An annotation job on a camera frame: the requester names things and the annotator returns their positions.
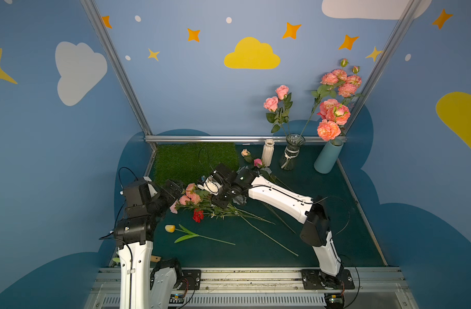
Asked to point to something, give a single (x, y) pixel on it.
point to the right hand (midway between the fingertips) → (215, 197)
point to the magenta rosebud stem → (258, 163)
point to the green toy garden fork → (153, 259)
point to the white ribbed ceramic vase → (268, 152)
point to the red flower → (198, 215)
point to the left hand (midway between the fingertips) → (175, 187)
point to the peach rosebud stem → (249, 157)
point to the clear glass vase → (294, 141)
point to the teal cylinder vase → (327, 159)
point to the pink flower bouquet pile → (199, 203)
